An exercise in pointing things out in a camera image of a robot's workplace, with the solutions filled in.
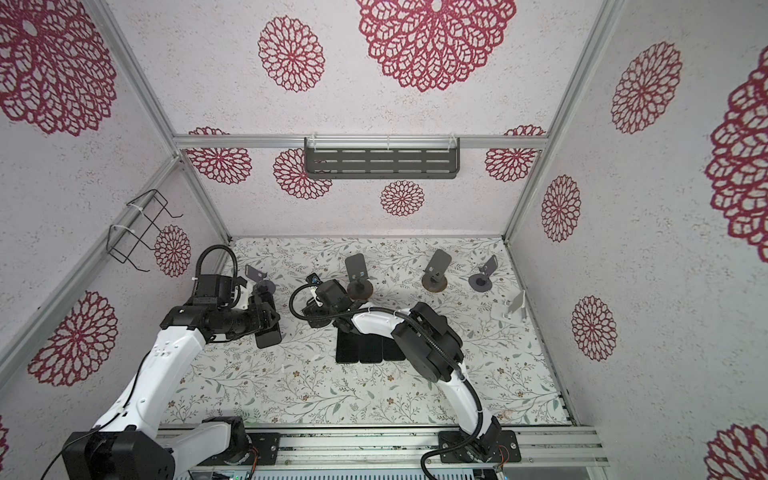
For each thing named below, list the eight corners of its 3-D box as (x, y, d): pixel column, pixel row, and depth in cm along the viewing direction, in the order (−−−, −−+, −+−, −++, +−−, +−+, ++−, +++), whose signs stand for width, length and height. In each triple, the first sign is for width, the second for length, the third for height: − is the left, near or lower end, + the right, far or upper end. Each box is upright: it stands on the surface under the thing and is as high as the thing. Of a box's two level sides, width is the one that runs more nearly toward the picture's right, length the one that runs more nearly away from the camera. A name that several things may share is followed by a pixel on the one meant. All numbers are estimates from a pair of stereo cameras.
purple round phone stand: (470, 287, 108) (477, 268, 100) (483, 273, 112) (491, 253, 104) (483, 296, 106) (492, 277, 97) (496, 281, 110) (505, 261, 102)
